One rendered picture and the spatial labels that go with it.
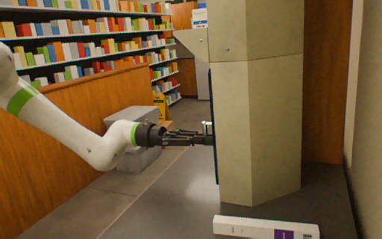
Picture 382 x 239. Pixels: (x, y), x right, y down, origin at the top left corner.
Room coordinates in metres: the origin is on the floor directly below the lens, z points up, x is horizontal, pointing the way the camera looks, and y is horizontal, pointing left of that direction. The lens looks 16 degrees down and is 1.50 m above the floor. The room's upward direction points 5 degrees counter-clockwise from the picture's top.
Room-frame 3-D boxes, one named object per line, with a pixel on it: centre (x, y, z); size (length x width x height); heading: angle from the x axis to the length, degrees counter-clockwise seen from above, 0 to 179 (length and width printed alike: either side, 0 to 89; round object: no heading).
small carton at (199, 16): (0.95, -0.07, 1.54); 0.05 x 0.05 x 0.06; 65
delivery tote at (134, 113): (3.16, 0.70, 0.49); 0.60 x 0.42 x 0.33; 156
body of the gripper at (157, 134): (0.95, 0.10, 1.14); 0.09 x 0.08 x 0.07; 66
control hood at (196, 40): (0.98, -0.08, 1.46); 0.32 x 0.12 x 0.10; 156
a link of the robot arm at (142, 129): (0.98, 0.17, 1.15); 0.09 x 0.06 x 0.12; 156
